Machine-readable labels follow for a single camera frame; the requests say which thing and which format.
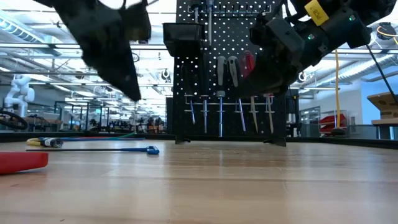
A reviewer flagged black hoop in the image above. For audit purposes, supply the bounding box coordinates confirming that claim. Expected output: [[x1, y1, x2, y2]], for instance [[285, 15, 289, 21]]
[[0, 110, 29, 131]]

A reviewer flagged brown cardboard box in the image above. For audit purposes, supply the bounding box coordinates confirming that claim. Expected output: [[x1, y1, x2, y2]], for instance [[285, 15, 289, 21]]
[[366, 91, 398, 120]]

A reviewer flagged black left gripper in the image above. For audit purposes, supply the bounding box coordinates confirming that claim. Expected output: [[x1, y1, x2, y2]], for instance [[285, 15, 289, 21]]
[[34, 0, 152, 102]]

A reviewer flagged black metal pegboard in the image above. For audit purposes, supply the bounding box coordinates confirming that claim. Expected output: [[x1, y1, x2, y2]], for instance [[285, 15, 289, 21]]
[[172, 0, 289, 147]]

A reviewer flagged yellow cable tag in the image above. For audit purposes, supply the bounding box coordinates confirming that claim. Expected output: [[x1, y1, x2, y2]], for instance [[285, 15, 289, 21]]
[[303, 0, 330, 27]]

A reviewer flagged blue T-handle hex key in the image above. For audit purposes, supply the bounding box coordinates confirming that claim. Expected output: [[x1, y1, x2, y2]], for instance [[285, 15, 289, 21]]
[[25, 145, 160, 156]]

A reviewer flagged metal wire ring holder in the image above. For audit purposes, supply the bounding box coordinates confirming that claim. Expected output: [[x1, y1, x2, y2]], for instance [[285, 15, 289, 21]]
[[183, 93, 277, 113]]

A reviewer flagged grey wood-topped workbench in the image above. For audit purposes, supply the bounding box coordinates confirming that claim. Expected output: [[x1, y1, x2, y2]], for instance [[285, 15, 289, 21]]
[[371, 118, 398, 140]]

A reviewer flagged red bin storage rack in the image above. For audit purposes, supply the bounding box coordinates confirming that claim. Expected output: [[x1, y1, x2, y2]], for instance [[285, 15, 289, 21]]
[[319, 113, 348, 134]]

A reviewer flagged grey black handled screwdriver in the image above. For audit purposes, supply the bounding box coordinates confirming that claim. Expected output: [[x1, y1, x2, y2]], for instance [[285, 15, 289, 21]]
[[227, 55, 247, 133], [216, 55, 228, 138]]

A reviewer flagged thin black taut cable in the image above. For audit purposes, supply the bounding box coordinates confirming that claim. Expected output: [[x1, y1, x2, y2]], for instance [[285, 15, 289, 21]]
[[366, 43, 398, 105]]

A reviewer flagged black plastic pegboard bin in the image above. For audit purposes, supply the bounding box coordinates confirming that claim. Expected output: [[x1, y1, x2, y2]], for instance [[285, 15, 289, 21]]
[[162, 22, 206, 58]]

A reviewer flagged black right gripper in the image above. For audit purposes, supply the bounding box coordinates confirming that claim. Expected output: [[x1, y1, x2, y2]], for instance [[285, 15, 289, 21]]
[[237, 13, 304, 98]]

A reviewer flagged red T-handle hex key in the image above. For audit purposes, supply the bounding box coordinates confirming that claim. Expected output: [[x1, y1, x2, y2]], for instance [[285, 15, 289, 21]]
[[0, 151, 50, 175]]

